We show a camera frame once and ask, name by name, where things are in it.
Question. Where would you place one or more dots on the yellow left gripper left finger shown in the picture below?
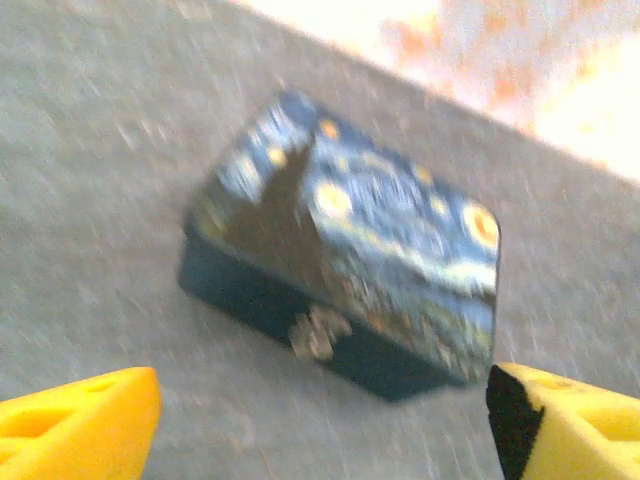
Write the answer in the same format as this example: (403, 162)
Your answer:
(75, 430)

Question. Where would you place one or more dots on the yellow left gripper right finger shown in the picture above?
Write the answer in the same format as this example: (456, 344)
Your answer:
(580, 435)

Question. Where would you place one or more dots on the starry night print tin box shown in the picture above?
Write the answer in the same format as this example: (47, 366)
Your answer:
(375, 225)

